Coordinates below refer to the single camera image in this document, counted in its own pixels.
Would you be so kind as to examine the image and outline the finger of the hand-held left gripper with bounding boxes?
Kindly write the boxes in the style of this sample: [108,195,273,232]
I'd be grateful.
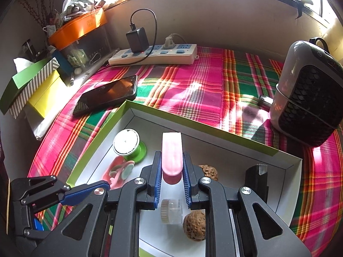
[9,175,111,206]
[11,205,54,244]

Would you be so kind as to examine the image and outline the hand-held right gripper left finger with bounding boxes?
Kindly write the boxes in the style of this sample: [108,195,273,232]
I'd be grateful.
[35,151,164,257]

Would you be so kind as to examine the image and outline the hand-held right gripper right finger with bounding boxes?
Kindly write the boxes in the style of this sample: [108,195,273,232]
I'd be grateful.
[182,151,313,257]

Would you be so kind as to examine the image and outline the brown walnut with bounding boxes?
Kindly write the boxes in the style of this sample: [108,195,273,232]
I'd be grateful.
[198,164,219,182]
[183,210,207,243]

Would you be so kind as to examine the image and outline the green cardboard box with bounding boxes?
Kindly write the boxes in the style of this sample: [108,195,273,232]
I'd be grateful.
[66,100,303,257]

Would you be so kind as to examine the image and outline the green spool with white top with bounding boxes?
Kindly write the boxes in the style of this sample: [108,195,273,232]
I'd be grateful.
[113,128,147,164]

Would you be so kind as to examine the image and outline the black rectangular block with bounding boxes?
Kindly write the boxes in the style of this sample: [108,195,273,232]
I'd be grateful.
[245,163,269,204]

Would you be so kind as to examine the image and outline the small clear round jar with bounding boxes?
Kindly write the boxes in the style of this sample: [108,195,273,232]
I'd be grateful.
[160,199,183,225]

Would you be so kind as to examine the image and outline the pink green plaid blanket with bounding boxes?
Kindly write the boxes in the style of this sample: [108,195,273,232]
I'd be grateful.
[27,45,343,255]

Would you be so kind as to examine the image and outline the black smartphone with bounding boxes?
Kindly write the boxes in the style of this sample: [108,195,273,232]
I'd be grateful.
[73,75,138,117]

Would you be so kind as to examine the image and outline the yellow box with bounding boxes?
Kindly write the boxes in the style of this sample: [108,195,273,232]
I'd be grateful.
[27,71,67,120]

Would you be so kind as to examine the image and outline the small metal cylinder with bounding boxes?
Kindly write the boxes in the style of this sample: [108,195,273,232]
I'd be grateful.
[259,95,274,107]

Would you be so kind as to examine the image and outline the striped box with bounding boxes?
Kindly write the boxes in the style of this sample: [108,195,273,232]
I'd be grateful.
[9,57,60,120]

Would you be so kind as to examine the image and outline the white power strip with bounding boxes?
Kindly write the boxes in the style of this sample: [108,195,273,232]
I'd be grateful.
[108,43,199,66]

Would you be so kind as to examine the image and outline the green box lid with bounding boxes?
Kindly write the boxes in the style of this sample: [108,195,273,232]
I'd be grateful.
[0,58,54,114]

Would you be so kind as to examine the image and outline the white tissue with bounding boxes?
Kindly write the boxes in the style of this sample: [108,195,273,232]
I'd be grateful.
[13,57,35,73]

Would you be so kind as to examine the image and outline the white plug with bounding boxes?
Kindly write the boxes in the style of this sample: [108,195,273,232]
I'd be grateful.
[163,33,177,49]

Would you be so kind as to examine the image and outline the clear storage container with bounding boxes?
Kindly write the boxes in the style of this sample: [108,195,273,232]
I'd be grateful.
[62,29,118,70]

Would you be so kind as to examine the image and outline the black charger adapter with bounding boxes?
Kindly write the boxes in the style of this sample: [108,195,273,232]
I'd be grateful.
[126,27,149,52]

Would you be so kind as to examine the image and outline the black and white heater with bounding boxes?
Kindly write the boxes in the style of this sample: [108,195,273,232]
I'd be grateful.
[269,37,343,147]

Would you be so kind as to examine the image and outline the orange tray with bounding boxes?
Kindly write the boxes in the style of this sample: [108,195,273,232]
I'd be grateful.
[48,7,108,51]

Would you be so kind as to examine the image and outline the white plastic bags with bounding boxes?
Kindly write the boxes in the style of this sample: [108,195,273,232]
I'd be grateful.
[60,0,94,19]

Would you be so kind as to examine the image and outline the black window hook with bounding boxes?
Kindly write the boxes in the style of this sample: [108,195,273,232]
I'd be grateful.
[293,0,314,20]

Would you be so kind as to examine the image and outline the black charging cable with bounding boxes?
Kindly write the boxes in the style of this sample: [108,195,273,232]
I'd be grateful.
[130,9,157,59]

